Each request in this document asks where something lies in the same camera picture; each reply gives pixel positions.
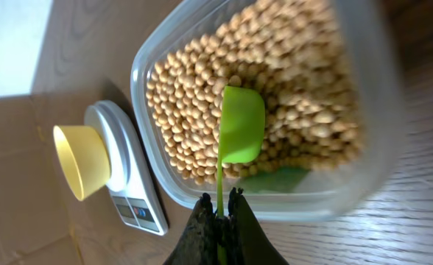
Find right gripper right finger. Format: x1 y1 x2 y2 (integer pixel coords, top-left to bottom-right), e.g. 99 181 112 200
225 188 289 265

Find green plastic measuring spoon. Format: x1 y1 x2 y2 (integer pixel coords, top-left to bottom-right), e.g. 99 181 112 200
216 86 265 264

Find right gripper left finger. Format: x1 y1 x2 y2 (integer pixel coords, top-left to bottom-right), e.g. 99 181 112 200
163 193 219 265

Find white digital kitchen scale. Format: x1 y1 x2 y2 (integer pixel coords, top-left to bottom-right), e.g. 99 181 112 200
84 100 168 236

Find yellow plastic bowl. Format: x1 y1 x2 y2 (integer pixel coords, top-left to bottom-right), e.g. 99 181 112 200
53 125 111 201

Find soybeans in container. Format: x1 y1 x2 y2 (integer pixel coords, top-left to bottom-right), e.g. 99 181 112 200
146 0 363 185

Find cardboard box panel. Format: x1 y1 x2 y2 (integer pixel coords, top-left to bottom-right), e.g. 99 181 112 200
0 96 81 264

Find green lid under container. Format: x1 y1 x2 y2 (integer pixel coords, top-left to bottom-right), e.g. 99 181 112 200
236 166 310 194

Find clear plastic container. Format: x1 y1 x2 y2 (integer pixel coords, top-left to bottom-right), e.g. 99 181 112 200
130 0 404 222

